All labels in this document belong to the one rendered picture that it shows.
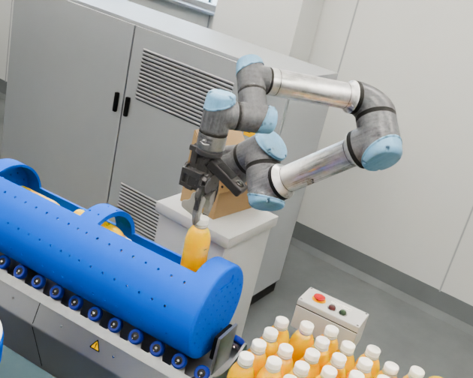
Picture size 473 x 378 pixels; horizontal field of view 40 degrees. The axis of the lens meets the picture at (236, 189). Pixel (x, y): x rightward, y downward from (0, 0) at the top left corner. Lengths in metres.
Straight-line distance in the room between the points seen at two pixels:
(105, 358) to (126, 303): 0.22
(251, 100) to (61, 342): 0.93
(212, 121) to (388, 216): 3.03
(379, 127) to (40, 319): 1.16
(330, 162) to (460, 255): 2.65
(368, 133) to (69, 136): 2.82
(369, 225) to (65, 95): 2.24
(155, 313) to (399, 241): 3.00
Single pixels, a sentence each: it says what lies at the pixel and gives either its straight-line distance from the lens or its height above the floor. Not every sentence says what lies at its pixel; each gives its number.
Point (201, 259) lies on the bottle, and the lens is 1.77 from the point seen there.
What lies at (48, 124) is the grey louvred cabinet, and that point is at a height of 0.60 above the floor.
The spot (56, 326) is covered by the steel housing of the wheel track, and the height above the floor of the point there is 0.87.
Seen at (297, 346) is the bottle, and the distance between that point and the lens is 1.86.
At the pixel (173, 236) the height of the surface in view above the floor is 1.05.
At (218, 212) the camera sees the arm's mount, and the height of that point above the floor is 1.17.
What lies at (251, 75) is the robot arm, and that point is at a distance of 1.71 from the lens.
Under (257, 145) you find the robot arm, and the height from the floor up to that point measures 1.45.
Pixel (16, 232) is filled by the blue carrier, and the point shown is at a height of 1.12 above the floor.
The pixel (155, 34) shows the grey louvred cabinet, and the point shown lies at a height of 1.42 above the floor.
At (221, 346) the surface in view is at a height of 1.02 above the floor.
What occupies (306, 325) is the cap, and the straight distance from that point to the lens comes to 1.85.
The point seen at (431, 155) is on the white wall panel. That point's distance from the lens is 4.35.
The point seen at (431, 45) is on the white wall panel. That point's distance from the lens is 4.29.
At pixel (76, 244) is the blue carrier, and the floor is 1.16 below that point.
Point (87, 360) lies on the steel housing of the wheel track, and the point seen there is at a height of 0.83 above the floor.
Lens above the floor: 2.09
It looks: 22 degrees down
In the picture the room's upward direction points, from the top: 13 degrees clockwise
